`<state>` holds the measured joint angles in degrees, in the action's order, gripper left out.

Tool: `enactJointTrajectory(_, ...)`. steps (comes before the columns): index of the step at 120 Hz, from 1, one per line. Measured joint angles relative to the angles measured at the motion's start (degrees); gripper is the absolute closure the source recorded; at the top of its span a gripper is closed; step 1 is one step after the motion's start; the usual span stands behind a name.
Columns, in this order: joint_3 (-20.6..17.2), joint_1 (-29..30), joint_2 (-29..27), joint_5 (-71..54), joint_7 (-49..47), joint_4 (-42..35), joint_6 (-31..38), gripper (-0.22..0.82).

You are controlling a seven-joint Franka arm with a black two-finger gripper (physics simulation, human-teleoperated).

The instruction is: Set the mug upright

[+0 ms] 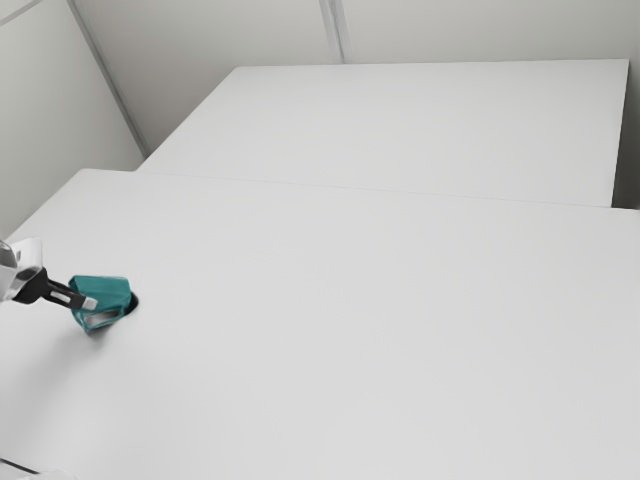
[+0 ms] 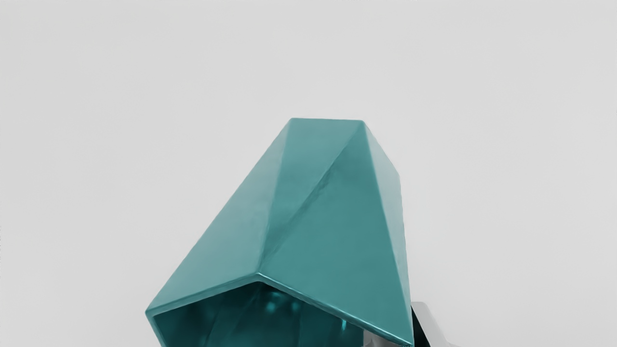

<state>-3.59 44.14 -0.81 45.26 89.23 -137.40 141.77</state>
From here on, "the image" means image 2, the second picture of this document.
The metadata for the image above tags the teal faceted mug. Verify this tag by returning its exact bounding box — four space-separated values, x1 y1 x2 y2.
145 118 416 347

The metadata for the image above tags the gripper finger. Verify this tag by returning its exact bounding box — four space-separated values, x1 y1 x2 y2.
411 302 458 347

